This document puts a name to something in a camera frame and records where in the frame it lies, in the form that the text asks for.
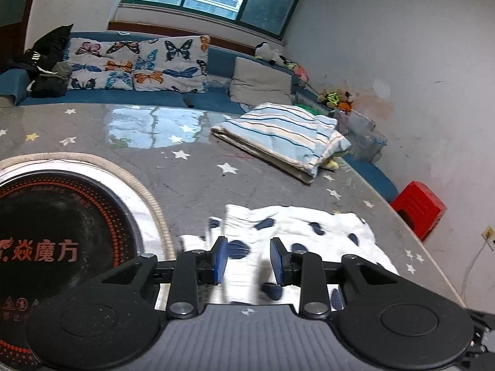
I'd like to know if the round induction cooktop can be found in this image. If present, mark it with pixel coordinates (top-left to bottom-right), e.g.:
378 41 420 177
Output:
1 152 175 370

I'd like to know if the orange green plush toy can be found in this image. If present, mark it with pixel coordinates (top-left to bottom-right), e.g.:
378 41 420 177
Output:
317 89 354 113

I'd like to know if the black bag on sofa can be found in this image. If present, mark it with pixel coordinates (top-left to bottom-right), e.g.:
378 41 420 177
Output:
15 24 73 98

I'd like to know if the white navy polka dot garment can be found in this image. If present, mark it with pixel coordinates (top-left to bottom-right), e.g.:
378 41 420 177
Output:
179 204 396 306

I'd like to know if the blue sofa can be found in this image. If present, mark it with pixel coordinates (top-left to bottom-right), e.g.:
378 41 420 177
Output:
0 30 399 204

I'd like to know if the folded striped cloth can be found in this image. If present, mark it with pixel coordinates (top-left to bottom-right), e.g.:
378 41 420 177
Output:
211 103 351 184

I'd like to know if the red plastic stool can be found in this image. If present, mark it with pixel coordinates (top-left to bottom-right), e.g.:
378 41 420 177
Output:
391 181 447 241

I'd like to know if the black white plush toy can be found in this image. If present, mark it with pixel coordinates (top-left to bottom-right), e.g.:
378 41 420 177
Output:
255 42 290 66

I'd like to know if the grey cushion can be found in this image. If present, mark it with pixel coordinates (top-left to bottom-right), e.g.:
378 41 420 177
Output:
229 57 292 106

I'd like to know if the clear plastic box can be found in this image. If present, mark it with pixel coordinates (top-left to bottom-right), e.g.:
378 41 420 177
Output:
335 111 388 163

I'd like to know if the butterfly print pillow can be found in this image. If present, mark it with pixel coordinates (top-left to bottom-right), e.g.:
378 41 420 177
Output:
65 35 210 94

